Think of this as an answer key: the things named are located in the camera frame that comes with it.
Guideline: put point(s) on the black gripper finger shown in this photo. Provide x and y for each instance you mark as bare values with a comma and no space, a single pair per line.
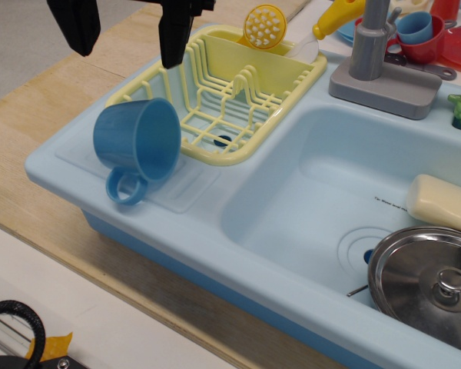
79,23
175,27

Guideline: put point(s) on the blue plastic cup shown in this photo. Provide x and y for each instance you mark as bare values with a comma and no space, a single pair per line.
140,142

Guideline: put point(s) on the small blue cup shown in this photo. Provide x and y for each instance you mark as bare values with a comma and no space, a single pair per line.
415,28

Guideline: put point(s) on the red toy cup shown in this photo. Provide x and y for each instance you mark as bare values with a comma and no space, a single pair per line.
424,53

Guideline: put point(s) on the yellow round brush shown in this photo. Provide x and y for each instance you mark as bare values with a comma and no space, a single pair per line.
264,28

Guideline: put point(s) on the yellow dish rack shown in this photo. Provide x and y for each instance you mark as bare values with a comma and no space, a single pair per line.
228,97

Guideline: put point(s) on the yellow white spatula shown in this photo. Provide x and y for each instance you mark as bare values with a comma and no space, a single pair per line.
337,15

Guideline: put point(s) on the blue plastic plate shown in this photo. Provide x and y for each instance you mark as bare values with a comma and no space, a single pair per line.
347,31

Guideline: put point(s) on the grey toy faucet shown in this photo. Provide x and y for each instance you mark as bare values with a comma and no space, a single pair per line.
366,79

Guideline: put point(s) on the light blue toy sink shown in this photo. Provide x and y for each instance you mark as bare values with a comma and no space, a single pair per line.
264,233

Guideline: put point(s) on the grey toy utensil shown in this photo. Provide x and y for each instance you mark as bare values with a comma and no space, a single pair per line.
445,73

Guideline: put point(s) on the red plastic plate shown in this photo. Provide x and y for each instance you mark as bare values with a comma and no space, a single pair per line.
452,45

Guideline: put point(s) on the yellow tape piece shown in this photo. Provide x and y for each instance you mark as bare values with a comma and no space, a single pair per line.
56,347

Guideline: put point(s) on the steel pot with lid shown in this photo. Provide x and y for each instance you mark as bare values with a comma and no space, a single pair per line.
412,275

